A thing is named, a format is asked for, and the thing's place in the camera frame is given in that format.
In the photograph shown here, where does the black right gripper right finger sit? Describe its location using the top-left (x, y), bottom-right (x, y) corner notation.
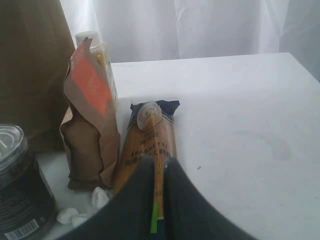
top-left (163, 157), bottom-right (242, 240)

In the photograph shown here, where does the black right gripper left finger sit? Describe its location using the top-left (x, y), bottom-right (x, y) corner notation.
top-left (60, 156), bottom-right (155, 240)

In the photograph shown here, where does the brown coffee pouch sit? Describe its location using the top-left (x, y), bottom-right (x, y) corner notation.
top-left (59, 37), bottom-right (120, 190)

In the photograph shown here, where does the dark clear pull-tab can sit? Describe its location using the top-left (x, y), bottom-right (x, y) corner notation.
top-left (0, 124), bottom-right (57, 240)

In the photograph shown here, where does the yellow juice bottle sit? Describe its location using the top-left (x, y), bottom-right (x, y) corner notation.
top-left (75, 30), bottom-right (118, 102)

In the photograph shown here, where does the brown paper shopping bag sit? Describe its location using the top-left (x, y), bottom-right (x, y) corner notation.
top-left (0, 0), bottom-right (75, 152)

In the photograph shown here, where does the white pebble lower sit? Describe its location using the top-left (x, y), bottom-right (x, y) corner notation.
top-left (71, 213), bottom-right (91, 228)

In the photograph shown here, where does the white pebble left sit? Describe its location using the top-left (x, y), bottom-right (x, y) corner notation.
top-left (56, 207), bottom-right (79, 225)

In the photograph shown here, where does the spaghetti packet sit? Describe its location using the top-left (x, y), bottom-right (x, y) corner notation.
top-left (113, 100), bottom-right (180, 240)

